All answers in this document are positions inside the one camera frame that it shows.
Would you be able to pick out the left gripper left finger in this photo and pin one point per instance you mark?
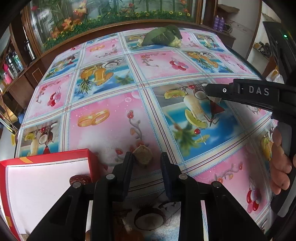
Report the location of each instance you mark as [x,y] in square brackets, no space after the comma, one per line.
[125,175]

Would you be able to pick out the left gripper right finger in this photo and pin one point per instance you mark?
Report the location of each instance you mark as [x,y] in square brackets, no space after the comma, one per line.
[172,182]

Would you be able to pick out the beige biscuit piece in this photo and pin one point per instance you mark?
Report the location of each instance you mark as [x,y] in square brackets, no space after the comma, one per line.
[143,155]

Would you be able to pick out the red date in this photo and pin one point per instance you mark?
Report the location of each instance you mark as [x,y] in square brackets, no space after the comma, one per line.
[81,178]

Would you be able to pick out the person right hand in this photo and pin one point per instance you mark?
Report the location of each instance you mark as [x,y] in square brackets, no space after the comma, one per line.
[280,165]

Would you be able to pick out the colourful fruit print tablecloth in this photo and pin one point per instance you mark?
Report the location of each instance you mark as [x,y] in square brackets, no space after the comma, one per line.
[112,95]

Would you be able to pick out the purple bottles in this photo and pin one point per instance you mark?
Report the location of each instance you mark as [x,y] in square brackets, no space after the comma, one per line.
[218,23]

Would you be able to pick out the red white box tray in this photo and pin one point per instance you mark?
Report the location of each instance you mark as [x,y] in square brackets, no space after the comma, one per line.
[31,185]

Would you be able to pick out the green leafy vegetable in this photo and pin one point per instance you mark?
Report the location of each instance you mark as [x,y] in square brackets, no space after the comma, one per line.
[166,36]

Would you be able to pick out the pink bottle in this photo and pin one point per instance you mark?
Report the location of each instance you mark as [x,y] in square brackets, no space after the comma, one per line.
[7,76]

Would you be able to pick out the black thermos flask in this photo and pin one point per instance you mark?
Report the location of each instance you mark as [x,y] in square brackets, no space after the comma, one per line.
[29,49]

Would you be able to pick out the dark wooden cabinet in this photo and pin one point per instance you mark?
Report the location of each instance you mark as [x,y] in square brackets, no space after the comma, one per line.
[16,29]

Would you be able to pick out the large glass aquarium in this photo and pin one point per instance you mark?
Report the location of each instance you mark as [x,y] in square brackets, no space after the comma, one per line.
[54,21]

